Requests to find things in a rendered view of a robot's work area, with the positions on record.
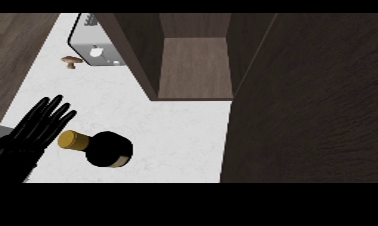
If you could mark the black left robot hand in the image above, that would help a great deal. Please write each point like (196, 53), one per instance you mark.
(30, 133)

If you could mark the black wine bottle gold cap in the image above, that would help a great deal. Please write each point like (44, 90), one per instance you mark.
(105, 148)

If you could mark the open brown wooden cabinet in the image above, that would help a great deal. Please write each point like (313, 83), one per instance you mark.
(186, 60)

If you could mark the brown wooden cabinet door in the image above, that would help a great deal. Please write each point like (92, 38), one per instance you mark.
(304, 103)

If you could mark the brown mushroom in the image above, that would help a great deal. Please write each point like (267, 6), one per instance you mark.
(71, 60)

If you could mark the brown wooden panel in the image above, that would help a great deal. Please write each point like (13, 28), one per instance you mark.
(22, 46)

